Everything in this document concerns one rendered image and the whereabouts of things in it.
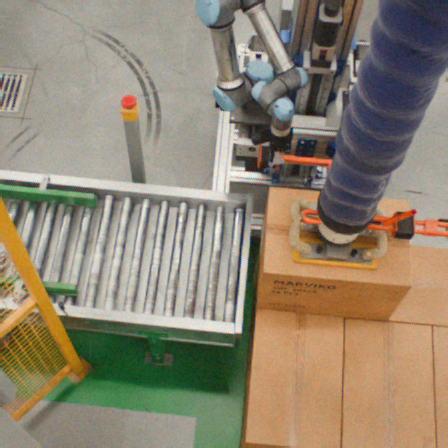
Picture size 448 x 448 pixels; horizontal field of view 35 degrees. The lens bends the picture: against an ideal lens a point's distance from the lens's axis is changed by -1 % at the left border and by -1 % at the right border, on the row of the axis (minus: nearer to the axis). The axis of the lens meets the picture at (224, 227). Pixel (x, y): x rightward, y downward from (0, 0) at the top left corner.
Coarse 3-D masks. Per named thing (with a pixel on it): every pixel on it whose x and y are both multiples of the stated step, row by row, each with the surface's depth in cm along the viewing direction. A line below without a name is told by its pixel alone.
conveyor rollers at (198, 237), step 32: (32, 224) 335; (64, 224) 334; (128, 224) 337; (160, 224) 336; (0, 256) 325; (64, 256) 328; (96, 256) 327; (160, 256) 329; (192, 256) 329; (96, 288) 321; (128, 288) 321; (192, 288) 321; (224, 320) 316
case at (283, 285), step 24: (288, 192) 301; (312, 192) 301; (264, 216) 321; (288, 216) 295; (264, 240) 299; (288, 240) 290; (360, 240) 291; (408, 240) 292; (264, 264) 285; (288, 264) 285; (312, 264) 285; (384, 264) 287; (408, 264) 287; (264, 288) 297; (288, 288) 295; (312, 288) 293; (336, 288) 291; (360, 288) 288; (384, 288) 286; (408, 288) 284; (312, 312) 316; (336, 312) 314; (360, 312) 312; (384, 312) 309
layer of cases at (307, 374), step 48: (432, 288) 326; (288, 336) 313; (336, 336) 314; (384, 336) 315; (432, 336) 316; (288, 384) 303; (336, 384) 304; (384, 384) 305; (432, 384) 305; (288, 432) 294; (336, 432) 294; (384, 432) 295; (432, 432) 296
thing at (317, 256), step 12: (300, 240) 287; (312, 240) 288; (300, 252) 284; (312, 252) 285; (324, 252) 285; (348, 252) 285; (360, 252) 286; (324, 264) 284; (336, 264) 283; (348, 264) 284; (360, 264) 284; (372, 264) 284
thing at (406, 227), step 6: (414, 216) 279; (396, 222) 277; (402, 222) 279; (408, 222) 279; (414, 222) 278; (396, 228) 276; (402, 228) 278; (408, 228) 278; (414, 228) 277; (396, 234) 278; (402, 234) 277; (408, 234) 276
